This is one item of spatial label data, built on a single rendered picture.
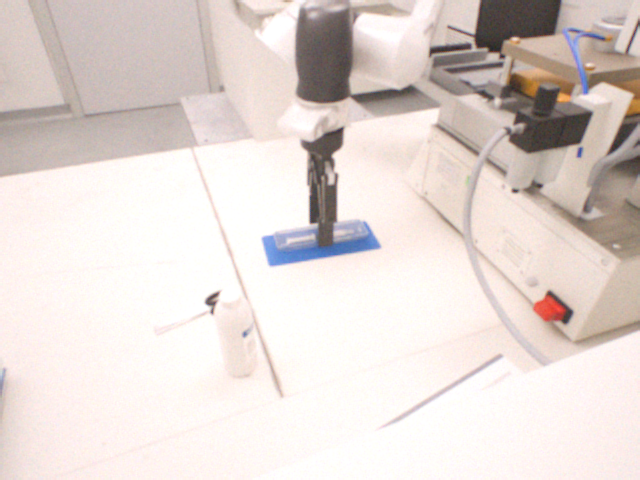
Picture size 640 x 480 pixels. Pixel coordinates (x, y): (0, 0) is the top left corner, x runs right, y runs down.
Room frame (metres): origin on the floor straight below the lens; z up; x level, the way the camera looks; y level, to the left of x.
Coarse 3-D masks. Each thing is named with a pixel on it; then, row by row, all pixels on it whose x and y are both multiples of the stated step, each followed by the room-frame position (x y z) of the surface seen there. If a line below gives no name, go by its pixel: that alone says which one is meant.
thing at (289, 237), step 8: (336, 224) 0.73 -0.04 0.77; (344, 224) 0.73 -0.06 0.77; (352, 224) 0.73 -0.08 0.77; (360, 224) 0.73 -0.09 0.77; (280, 232) 0.70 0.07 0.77; (288, 232) 0.70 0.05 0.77; (296, 232) 0.70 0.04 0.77; (304, 232) 0.70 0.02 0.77; (312, 232) 0.70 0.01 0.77; (336, 232) 0.70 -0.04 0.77; (344, 232) 0.70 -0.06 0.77; (352, 232) 0.70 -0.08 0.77; (360, 232) 0.70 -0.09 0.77; (280, 240) 0.67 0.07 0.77; (288, 240) 0.67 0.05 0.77; (296, 240) 0.67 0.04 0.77; (304, 240) 0.67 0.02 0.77; (312, 240) 0.67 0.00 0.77
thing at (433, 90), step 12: (432, 60) 1.07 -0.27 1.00; (444, 60) 1.07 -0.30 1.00; (456, 60) 1.08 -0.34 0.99; (468, 60) 1.10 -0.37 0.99; (480, 60) 1.11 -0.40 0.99; (420, 84) 1.03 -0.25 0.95; (432, 84) 0.99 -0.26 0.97; (432, 96) 0.98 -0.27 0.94; (444, 96) 0.94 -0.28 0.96; (504, 108) 0.88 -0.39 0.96; (516, 108) 0.89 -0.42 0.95
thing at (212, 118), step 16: (192, 96) 1.52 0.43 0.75; (208, 96) 1.52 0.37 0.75; (224, 96) 1.52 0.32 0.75; (192, 112) 1.38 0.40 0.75; (208, 112) 1.38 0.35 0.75; (224, 112) 1.38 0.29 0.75; (352, 112) 1.38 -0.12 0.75; (368, 112) 1.38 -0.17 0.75; (192, 128) 1.25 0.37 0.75; (208, 128) 1.25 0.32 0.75; (224, 128) 1.25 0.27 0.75; (240, 128) 1.25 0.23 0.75; (208, 144) 1.14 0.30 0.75
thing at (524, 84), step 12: (516, 72) 0.78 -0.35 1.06; (528, 72) 0.78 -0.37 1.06; (540, 72) 0.78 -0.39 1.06; (516, 84) 0.77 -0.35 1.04; (528, 84) 0.74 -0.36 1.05; (564, 84) 0.71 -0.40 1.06; (612, 84) 0.71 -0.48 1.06; (624, 84) 0.71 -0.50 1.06; (636, 84) 0.71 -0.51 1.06; (516, 96) 0.76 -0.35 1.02; (528, 96) 0.74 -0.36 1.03; (564, 96) 0.67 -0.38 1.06; (636, 96) 0.66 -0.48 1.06; (636, 108) 0.65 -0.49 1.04; (624, 120) 0.65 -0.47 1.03; (636, 120) 0.66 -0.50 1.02
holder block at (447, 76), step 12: (492, 60) 1.07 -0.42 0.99; (504, 60) 1.08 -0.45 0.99; (432, 72) 1.01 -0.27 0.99; (444, 72) 0.99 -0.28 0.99; (456, 72) 1.03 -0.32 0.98; (468, 72) 1.03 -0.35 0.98; (480, 72) 0.99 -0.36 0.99; (444, 84) 0.96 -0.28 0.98; (456, 84) 0.92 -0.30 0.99; (492, 96) 0.88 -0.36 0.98
